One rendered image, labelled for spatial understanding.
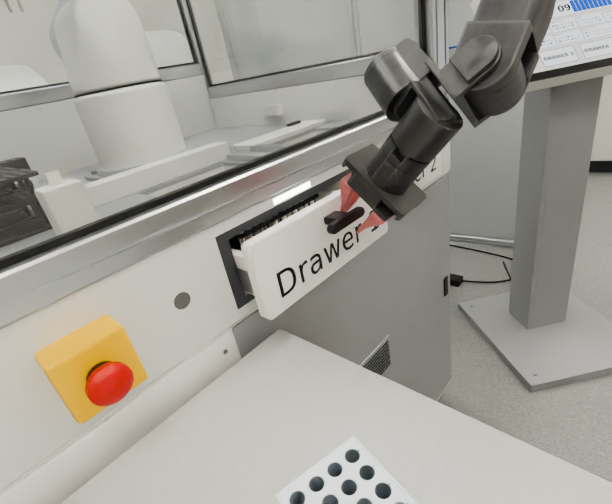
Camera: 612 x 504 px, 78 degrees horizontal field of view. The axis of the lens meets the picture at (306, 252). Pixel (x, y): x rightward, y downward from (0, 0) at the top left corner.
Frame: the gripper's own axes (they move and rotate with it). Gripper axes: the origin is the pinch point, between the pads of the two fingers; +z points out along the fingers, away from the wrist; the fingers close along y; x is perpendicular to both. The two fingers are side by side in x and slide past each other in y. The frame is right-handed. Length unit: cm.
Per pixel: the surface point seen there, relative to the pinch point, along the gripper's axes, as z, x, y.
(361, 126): -1.4, -16.4, 12.6
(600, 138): 49, -295, -43
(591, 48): -17, -91, -2
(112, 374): 1.4, 35.4, 1.2
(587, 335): 47, -99, -76
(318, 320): 20.0, 2.9, -7.0
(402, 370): 44, -22, -30
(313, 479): -2.8, 28.7, -17.0
